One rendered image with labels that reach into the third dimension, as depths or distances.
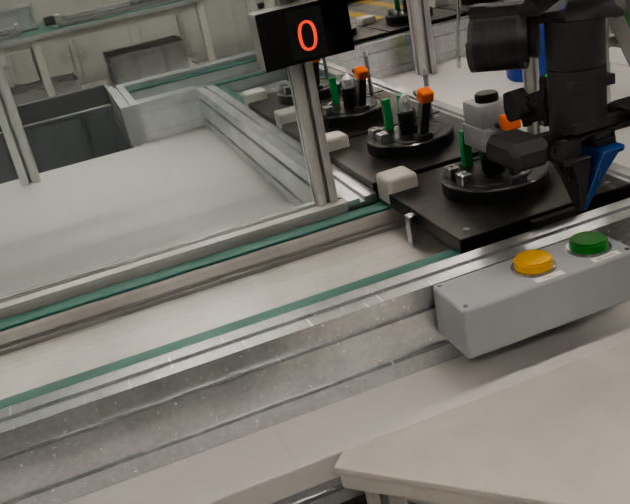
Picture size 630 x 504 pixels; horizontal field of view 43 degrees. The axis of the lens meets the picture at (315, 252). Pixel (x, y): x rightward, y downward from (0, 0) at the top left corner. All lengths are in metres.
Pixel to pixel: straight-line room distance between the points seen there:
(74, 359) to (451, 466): 0.47
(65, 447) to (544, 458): 0.46
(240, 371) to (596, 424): 0.35
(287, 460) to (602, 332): 0.38
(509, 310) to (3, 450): 0.51
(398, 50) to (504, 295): 1.52
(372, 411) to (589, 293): 0.26
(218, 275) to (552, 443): 0.50
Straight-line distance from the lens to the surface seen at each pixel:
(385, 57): 2.28
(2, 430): 0.83
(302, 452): 0.83
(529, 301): 0.86
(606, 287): 0.91
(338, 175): 1.25
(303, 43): 1.04
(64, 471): 0.86
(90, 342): 1.03
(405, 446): 0.82
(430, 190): 1.11
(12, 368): 1.04
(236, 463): 0.84
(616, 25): 1.20
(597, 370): 0.90
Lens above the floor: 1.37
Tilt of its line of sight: 24 degrees down
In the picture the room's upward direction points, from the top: 12 degrees counter-clockwise
